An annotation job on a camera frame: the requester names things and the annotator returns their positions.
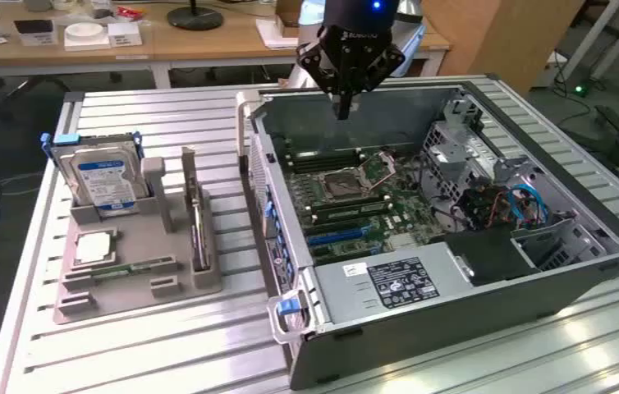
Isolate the black chair base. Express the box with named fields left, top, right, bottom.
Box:
left=0, top=73, right=124, bottom=122

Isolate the green graphics card black fan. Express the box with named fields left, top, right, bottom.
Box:
left=180, top=145, right=218, bottom=274

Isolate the white labelled box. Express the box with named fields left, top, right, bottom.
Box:
left=107, top=22, right=147, bottom=48

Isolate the grey parts rack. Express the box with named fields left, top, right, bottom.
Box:
left=54, top=157, right=226, bottom=325

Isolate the silver CPU chip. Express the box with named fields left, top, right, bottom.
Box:
left=76, top=233, right=118, bottom=264

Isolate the grey floor cable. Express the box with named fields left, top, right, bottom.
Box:
left=0, top=172, right=47, bottom=198

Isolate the black plastic shroud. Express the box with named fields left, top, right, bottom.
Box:
left=444, top=228, right=542, bottom=287

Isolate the white box round dish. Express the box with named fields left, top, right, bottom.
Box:
left=64, top=22, right=114, bottom=53

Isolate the open black PC case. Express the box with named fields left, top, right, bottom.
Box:
left=235, top=80, right=619, bottom=391

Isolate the black round lamp base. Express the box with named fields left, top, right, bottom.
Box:
left=166, top=0, right=226, bottom=31

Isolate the red wire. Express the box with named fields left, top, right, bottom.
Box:
left=492, top=189, right=514, bottom=225

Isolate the white box black lid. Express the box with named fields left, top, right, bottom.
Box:
left=12, top=19, right=59, bottom=47

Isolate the hard disk in blue caddy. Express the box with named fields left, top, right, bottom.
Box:
left=40, top=130, right=150, bottom=218

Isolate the white desk frame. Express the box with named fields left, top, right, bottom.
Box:
left=558, top=0, right=619, bottom=112

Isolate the metal disk bay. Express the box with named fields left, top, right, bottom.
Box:
left=510, top=217, right=615, bottom=274
left=420, top=121, right=499, bottom=204

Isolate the green RAM stick white label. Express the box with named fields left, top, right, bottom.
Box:
left=312, top=199, right=391, bottom=219

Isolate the blue expansion slot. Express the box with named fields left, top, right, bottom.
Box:
left=307, top=229, right=371, bottom=248

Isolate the blue data wire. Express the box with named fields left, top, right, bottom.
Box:
left=507, top=184, right=552, bottom=229

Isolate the brown cardboard box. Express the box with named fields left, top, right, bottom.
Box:
left=275, top=0, right=304, bottom=28

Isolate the wooden cabinet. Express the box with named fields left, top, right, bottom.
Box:
left=423, top=0, right=587, bottom=94

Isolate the black expansion slot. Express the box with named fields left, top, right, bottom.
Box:
left=303, top=218, right=362, bottom=236

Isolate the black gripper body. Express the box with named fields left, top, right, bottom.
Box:
left=316, top=0, right=402, bottom=96

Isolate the wooden desk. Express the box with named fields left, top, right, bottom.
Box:
left=0, top=0, right=452, bottom=79

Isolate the metal socket cover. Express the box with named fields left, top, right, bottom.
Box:
left=360, top=151, right=399, bottom=182

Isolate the grey power supply unit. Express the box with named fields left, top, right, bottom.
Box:
left=312, top=241, right=475, bottom=323

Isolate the green motherboard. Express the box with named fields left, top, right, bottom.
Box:
left=284, top=141, right=447, bottom=266

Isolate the CPU socket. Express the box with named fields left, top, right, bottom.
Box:
left=322, top=167, right=371, bottom=199

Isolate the white paper stack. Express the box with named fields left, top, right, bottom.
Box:
left=256, top=18, right=303, bottom=51

